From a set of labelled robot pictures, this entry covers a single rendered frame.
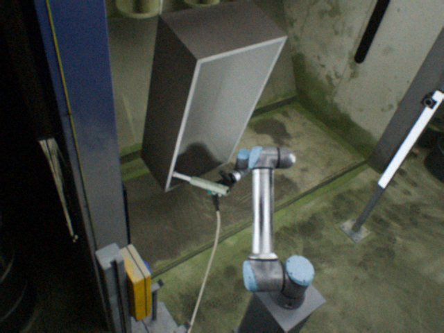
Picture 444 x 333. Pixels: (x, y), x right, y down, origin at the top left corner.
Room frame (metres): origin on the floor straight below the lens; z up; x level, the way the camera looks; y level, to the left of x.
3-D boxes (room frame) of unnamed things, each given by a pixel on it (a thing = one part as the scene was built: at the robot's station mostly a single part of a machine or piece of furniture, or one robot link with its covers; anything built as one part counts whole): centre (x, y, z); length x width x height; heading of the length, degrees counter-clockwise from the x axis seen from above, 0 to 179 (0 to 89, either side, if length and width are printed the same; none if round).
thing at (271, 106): (2.85, 0.28, 0.11); 2.70 x 0.02 x 0.13; 133
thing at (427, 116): (2.03, -1.20, 1.02); 0.06 x 0.02 x 0.83; 43
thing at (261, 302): (1.01, -0.47, 0.32); 0.31 x 0.31 x 0.64; 43
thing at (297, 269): (1.01, -0.46, 0.83); 0.17 x 0.15 x 0.18; 101
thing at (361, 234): (2.05, -1.23, 0.01); 0.20 x 0.20 x 0.01; 43
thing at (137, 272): (0.52, 0.20, 1.42); 0.12 x 0.06 x 0.26; 43
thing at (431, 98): (2.04, -1.18, 1.35); 0.09 x 0.07 x 0.07; 43
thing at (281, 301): (1.01, -0.47, 0.69); 0.19 x 0.19 x 0.10
